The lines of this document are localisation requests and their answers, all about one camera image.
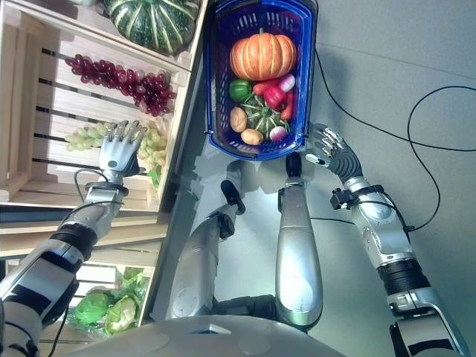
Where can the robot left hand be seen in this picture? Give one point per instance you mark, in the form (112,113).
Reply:
(113,152)

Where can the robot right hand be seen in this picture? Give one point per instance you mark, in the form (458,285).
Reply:
(339,154)

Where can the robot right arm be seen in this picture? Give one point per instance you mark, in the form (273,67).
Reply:
(394,253)

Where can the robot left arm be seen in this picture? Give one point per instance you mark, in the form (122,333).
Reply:
(56,253)

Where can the blue plastic shopping basket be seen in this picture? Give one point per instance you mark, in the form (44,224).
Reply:
(260,74)

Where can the green grape bunch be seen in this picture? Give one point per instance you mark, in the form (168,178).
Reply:
(154,147)

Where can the wooden crate shelf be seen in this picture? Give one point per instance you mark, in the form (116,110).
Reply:
(74,122)

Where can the purple white turnip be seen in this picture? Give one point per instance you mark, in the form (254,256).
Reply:
(278,134)

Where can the red chili pepper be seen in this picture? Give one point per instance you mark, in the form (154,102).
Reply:
(289,106)

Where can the red grape bunch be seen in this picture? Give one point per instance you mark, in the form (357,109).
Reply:
(126,82)

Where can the red bell pepper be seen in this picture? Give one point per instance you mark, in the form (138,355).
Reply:
(274,97)

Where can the pink and white onion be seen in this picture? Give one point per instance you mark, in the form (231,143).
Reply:
(287,82)

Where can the small green striped pumpkin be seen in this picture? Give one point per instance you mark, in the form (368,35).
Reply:
(260,113)

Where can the brown potato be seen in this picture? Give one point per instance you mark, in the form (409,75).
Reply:
(238,119)
(251,137)

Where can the green bell pepper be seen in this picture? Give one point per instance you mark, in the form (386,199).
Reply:
(240,90)

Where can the orange pumpkin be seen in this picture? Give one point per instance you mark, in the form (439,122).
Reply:
(262,56)

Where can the large green striped pumpkin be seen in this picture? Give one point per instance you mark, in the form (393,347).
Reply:
(152,22)

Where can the robot left leg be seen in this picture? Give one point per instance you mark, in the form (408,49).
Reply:
(202,256)

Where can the pale green cabbage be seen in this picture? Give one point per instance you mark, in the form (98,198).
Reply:
(121,314)

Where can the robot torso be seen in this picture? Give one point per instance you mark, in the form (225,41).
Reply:
(208,336)

